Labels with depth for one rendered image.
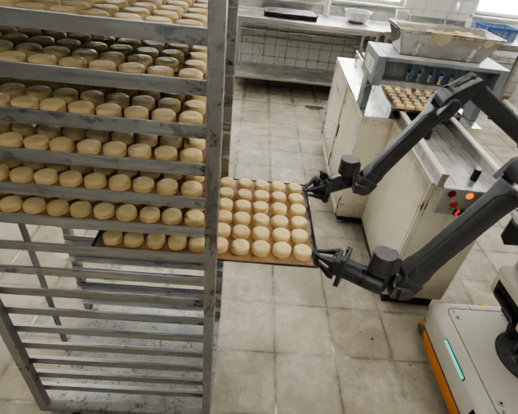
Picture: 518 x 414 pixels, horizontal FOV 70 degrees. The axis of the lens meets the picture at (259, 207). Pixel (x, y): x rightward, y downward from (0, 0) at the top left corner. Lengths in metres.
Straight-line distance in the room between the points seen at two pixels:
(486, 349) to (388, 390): 0.47
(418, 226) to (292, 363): 0.90
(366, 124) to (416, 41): 0.50
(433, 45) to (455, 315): 1.40
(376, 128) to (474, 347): 1.27
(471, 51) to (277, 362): 1.92
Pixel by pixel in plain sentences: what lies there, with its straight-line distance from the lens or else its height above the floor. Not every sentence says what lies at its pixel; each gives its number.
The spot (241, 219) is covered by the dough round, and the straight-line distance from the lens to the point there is 1.10.
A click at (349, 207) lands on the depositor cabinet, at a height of 0.17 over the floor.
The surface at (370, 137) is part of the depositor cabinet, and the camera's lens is 2.41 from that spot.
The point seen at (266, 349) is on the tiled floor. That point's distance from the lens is 1.98.
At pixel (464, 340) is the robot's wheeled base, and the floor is 0.28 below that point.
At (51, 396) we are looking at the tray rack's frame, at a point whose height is 0.15.
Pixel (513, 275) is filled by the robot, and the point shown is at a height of 0.73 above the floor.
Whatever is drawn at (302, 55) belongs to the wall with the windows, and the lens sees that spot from 5.44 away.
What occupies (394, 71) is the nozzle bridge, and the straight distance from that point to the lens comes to 2.38.
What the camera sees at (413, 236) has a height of 0.53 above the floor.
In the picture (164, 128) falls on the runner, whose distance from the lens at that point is 0.79.
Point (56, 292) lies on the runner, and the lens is 1.22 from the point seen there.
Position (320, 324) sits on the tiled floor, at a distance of 2.12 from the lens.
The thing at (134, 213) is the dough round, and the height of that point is 1.06.
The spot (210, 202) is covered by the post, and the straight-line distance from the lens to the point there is 0.83.
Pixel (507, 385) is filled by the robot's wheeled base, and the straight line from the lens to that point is 1.96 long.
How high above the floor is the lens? 1.66
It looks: 37 degrees down
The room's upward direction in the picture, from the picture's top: 7 degrees clockwise
